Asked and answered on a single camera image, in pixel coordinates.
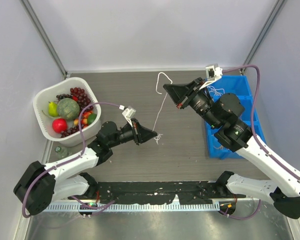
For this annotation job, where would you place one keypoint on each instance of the green lime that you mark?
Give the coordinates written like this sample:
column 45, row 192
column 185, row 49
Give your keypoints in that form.
column 91, row 118

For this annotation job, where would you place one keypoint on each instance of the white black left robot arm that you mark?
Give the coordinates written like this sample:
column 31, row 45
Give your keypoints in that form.
column 42, row 184

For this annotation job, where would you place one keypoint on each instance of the green yellow pear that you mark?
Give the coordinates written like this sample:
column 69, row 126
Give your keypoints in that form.
column 52, row 109

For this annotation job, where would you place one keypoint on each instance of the white plastic fruit basket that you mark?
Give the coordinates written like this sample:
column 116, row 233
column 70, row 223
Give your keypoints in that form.
column 40, row 105

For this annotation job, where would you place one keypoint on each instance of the red apple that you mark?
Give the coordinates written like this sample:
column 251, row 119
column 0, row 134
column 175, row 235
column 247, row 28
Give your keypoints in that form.
column 59, row 125

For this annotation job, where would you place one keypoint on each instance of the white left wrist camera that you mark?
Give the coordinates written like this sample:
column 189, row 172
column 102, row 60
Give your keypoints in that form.
column 128, row 113

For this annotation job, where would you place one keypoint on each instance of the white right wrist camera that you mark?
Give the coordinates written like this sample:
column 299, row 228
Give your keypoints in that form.
column 213, row 74

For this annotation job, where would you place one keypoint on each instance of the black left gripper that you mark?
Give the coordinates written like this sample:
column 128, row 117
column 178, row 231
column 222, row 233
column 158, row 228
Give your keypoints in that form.
column 140, row 134

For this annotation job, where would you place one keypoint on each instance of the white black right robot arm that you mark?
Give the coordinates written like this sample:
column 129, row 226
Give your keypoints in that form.
column 283, row 187

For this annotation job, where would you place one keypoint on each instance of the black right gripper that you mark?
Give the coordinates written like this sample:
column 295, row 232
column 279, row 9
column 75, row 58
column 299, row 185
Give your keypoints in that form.
column 183, row 94

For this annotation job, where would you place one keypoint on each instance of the left aluminium frame post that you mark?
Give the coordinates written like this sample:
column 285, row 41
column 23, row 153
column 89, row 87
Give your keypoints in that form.
column 44, row 36

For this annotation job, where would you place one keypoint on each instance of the clear glass jar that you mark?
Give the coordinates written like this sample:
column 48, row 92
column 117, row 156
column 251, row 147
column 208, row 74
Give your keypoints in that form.
column 62, row 152

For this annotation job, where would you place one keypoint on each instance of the red grape bunch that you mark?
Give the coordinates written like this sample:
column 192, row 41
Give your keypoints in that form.
column 80, row 96

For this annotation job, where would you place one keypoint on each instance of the aluminium corner frame post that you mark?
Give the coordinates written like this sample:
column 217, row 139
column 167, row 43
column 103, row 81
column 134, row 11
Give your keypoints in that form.
column 270, row 20

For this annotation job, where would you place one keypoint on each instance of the dark purple grape bunch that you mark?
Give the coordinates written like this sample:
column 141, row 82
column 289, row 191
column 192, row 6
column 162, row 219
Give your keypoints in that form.
column 63, row 96

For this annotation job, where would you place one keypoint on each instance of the white slotted cable duct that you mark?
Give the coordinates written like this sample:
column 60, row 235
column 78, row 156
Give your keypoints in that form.
column 175, row 206

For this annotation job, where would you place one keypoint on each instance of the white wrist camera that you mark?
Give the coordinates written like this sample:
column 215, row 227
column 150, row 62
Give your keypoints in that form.
column 128, row 113
column 213, row 74

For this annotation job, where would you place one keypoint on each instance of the green melon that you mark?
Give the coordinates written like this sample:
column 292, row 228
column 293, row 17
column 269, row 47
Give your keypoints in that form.
column 68, row 109

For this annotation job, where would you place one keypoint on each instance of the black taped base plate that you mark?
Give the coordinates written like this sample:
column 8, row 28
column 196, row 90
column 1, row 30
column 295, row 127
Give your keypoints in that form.
column 160, row 192

